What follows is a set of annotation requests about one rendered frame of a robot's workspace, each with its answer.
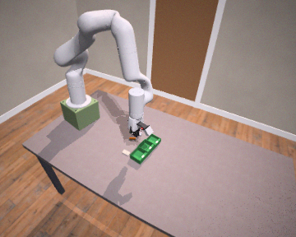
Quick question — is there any green rack of bins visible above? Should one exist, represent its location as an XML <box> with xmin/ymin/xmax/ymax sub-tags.
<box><xmin>130</xmin><ymin>134</ymin><xmax>161</xmax><ymax>164</ymax></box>

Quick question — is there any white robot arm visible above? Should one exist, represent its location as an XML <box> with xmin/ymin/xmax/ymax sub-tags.
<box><xmin>53</xmin><ymin>10</ymin><xmax>153</xmax><ymax>119</ymax></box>

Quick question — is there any white domino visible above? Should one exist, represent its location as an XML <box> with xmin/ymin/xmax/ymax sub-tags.
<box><xmin>123</xmin><ymin>150</ymin><xmax>131</xmax><ymax>156</ymax></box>

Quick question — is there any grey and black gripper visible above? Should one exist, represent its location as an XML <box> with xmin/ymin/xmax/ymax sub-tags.
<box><xmin>127</xmin><ymin>116</ymin><xmax>144</xmax><ymax>137</ymax></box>

